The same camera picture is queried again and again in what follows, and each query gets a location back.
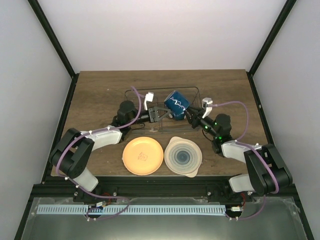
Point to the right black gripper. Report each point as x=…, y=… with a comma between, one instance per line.
x=196, y=116

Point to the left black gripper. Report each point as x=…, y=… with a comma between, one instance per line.
x=152, y=113

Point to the black wire dish rack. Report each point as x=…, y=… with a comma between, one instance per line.
x=167, y=124

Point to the dark blue mug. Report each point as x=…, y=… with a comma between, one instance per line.
x=178, y=104

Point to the orange plastic plate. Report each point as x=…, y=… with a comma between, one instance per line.
x=143, y=156

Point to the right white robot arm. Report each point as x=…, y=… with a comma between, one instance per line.
x=267, y=172

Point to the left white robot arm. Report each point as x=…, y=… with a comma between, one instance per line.
x=73, y=151

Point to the clear plastic lidded bowl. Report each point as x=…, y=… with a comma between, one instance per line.
x=183, y=157

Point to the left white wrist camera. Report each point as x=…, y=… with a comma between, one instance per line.
x=148, y=98

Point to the left black frame post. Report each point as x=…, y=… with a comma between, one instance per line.
x=43, y=20

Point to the black frame post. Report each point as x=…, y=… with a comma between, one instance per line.
x=43, y=20
x=280, y=20

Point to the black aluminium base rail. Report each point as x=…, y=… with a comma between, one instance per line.
x=212, y=188

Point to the right black frame post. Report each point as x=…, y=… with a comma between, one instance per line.
x=280, y=20

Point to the light blue slotted cable duct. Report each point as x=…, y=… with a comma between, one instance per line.
x=78, y=209

